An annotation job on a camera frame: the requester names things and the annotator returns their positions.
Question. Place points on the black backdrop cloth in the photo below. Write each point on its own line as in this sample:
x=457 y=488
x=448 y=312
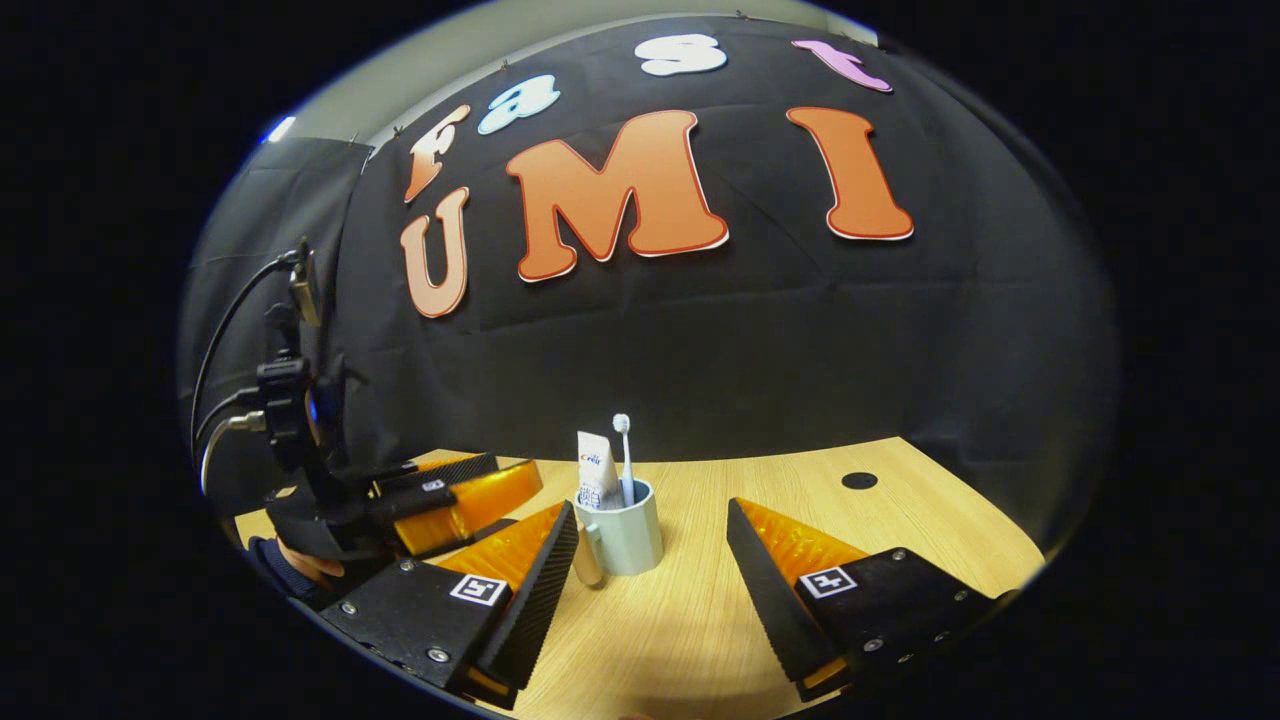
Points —
x=750 y=350

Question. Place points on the white toothbrush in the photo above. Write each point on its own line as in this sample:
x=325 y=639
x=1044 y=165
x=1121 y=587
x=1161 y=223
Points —
x=627 y=470

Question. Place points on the wooden desktop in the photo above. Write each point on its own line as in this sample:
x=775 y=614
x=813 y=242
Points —
x=680 y=630

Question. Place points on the ceiling light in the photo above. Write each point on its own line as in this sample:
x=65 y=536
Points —
x=282 y=129

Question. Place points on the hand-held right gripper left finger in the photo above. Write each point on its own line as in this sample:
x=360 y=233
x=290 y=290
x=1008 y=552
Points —
x=535 y=610

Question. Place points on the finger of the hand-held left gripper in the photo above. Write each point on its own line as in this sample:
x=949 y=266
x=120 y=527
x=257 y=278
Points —
x=440 y=472
x=470 y=505

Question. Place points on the white toothpaste tube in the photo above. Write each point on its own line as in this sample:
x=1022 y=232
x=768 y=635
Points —
x=597 y=470

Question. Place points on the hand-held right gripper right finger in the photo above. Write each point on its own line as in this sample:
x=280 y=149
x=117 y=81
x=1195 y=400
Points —
x=765 y=600

